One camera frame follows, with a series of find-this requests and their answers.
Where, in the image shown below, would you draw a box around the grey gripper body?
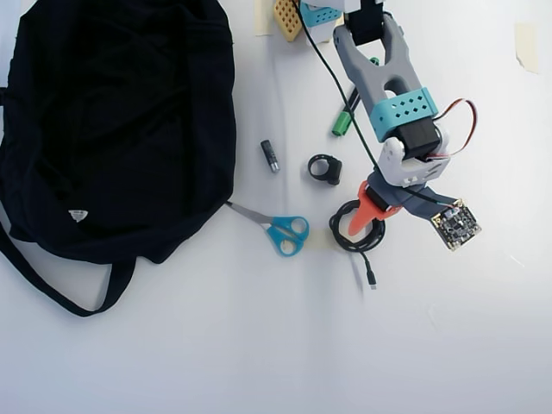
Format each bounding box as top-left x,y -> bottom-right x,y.
365,170 -> 455,220

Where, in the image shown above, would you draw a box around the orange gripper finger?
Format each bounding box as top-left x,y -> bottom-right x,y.
347,180 -> 387,239

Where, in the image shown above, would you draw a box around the black cable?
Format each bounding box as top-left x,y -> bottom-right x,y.
328,198 -> 390,292

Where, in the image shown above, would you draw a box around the white and teal robot base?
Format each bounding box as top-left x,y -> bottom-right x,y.
298,0 -> 347,45

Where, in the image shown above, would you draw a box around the black fabric bag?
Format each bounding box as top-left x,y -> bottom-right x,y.
0,0 -> 238,319

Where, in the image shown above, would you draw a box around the beige masking tape strip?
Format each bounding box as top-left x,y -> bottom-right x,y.
306,227 -> 344,251
514,22 -> 541,75
253,0 -> 278,37

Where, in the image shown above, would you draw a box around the black marker with green cap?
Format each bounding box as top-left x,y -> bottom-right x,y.
330,55 -> 380,139

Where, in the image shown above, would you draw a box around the black cylindrical battery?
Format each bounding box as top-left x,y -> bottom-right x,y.
260,139 -> 282,175

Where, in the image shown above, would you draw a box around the yellow perforated block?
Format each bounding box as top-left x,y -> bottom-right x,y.
273,0 -> 309,44

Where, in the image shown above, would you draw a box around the bare camera circuit board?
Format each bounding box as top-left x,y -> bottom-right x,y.
430,198 -> 484,254

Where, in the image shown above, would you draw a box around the black ring clip mount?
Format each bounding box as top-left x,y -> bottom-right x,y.
307,153 -> 344,187

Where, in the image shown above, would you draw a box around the blue-handled scissors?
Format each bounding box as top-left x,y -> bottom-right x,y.
224,200 -> 311,259

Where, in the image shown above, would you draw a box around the red and white servo wires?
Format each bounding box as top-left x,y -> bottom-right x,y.
425,97 -> 480,164

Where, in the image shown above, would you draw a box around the dark green camera cable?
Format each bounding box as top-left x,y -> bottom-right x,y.
292,0 -> 452,210

